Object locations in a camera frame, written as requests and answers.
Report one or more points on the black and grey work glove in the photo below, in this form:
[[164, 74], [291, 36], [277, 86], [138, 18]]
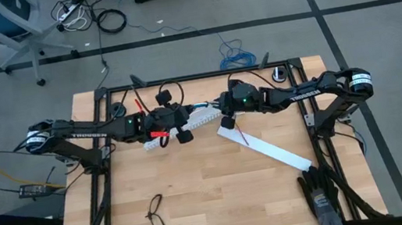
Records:
[[320, 190]]

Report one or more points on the white power strip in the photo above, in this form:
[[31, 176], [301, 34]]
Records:
[[70, 10]]

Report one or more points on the black-framed eyeglasses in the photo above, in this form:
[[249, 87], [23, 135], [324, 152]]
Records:
[[148, 215]]

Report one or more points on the thin black rod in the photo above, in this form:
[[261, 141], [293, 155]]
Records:
[[242, 134]]

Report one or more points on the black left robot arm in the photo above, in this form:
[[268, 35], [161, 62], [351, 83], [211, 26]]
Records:
[[81, 133]]

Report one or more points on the black and white tape roll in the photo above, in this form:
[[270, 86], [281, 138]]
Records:
[[279, 74]]

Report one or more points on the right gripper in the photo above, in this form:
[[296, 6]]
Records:
[[226, 104]]

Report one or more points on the white duct cover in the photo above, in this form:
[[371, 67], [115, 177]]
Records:
[[269, 150]]

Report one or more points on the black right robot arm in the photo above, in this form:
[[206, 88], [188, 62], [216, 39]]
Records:
[[301, 95]]

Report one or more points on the black aluminium table frame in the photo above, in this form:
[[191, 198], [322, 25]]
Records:
[[200, 76]]

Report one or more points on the dark tape roll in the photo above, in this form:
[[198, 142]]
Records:
[[118, 109]]

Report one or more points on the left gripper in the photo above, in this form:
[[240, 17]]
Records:
[[168, 120]]

